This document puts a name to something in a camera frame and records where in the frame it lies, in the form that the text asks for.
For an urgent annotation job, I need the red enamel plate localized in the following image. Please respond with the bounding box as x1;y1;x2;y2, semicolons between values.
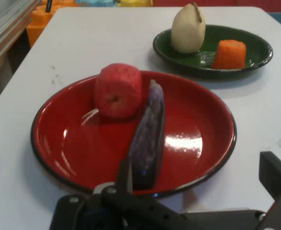
30;70;237;198

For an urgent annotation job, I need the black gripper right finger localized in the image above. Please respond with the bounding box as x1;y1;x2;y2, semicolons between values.
255;150;281;230

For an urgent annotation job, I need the aluminium rail along table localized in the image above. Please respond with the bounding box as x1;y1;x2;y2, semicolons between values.
0;0;42;73

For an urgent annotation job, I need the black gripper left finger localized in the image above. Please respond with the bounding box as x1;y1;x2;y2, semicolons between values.
49;160;185;230

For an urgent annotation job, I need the yellow giant building block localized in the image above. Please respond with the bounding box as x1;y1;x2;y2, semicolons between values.
117;0;154;7

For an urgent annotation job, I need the orange giant building block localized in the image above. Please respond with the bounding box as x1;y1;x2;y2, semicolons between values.
26;0;77;48

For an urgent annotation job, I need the purple toy eggplant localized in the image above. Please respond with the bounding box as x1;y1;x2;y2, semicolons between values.
128;79;166;191

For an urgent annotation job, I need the red toy apple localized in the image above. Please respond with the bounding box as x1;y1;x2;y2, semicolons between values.
93;63;144;120

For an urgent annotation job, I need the green enamel plate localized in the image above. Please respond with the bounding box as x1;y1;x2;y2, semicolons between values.
152;24;274;79

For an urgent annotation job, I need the blue giant building block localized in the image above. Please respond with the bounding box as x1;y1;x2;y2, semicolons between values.
75;0;119;7

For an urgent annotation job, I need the orange toy fruit chunk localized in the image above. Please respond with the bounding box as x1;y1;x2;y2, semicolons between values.
211;39;247;70

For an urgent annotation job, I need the red giant building block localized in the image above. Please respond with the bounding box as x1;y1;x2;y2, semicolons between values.
152;0;281;13

